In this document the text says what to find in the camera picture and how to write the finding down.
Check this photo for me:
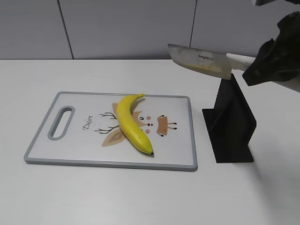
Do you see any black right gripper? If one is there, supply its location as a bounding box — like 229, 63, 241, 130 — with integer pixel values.
242, 11, 300, 86

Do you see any white handled kitchen knife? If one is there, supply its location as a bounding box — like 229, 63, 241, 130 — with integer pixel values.
168, 44, 255, 80

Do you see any yellow plastic banana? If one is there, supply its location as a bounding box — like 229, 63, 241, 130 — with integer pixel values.
116, 94, 154, 155

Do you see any black knife stand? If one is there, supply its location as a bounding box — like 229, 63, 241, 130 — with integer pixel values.
202, 74, 256, 163

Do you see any white grey deer cutting board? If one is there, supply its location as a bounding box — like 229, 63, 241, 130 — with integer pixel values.
24, 91, 197, 172

